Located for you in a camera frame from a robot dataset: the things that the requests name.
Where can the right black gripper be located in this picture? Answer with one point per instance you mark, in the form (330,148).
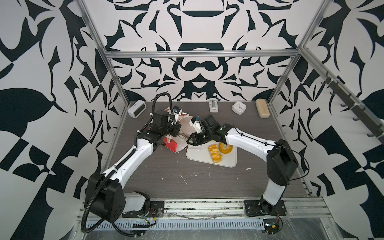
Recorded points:
(196,140)

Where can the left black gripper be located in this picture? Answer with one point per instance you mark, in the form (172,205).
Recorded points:
(176,128)

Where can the yellow fake bagel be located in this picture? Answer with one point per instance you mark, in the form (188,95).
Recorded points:
(224,148)

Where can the red white paper bag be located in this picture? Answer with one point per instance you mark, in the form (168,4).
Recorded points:
(178,143)

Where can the long braided fake bread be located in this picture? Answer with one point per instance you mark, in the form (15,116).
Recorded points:
(215,153)

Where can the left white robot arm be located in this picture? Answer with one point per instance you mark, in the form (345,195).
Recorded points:
(105,196)

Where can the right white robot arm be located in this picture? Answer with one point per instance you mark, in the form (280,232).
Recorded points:
(280,158)

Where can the white plastic tray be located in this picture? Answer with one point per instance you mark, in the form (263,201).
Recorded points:
(203,154)

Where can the white digital clock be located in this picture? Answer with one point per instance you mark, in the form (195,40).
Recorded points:
(137,109)

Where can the small white alarm clock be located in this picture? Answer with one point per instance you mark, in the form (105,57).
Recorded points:
(239,108)

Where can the beige glasses case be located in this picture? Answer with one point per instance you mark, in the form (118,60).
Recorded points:
(262,108)

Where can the small circuit board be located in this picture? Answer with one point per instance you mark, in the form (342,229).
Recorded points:
(273,226)

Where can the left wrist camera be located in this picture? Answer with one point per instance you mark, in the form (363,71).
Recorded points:
(177,110)

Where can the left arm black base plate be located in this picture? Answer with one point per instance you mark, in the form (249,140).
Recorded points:
(151,209)

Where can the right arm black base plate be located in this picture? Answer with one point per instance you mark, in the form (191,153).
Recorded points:
(258,208)

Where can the grey wall hook rail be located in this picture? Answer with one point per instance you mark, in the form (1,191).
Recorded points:
(360,110)

